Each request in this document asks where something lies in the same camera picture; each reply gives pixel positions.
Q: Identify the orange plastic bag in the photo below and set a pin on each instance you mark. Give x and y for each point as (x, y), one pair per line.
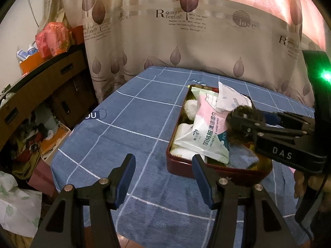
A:
(53, 40)

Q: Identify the pink and white wipes packet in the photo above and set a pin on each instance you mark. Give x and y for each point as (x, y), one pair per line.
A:
(204, 134)

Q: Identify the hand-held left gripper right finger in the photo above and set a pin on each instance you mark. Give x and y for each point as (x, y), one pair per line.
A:
(203, 183)

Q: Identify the leaf print curtain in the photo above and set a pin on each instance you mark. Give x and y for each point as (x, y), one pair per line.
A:
(181, 44)

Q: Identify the light blue towel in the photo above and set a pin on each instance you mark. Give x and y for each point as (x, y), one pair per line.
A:
(243, 157)

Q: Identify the red tin box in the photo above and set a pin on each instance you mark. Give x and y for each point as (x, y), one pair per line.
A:
(186, 165)

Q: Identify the white towel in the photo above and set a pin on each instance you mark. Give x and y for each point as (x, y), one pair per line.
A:
(184, 130)

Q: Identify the person's right hand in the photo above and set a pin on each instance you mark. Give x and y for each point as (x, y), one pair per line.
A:
(299, 186)

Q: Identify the blue checked blanket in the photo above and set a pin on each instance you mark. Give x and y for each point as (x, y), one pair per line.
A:
(129, 124)

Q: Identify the pile of clutter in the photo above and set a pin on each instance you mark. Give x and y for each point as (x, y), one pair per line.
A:
(25, 147)

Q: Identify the pink box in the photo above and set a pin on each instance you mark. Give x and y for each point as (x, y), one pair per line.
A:
(41, 178)

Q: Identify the wooden cabinet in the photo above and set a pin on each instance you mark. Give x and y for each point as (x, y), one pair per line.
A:
(51, 82)

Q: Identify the red orange box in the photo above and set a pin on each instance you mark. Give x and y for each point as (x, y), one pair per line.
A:
(77, 35)

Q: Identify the white leaf print paper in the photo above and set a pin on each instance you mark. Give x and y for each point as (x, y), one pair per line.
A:
(18, 206)

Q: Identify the white plastic packet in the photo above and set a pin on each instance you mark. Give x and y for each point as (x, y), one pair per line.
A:
(228, 95)

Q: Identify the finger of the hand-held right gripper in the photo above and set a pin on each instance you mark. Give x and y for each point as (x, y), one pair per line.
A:
(287, 118)
(243, 125)

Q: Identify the white fluffy sock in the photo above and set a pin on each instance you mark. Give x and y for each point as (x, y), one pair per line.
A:
(191, 108)

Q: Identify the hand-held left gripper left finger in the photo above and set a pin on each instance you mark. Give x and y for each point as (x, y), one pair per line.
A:
(125, 183)

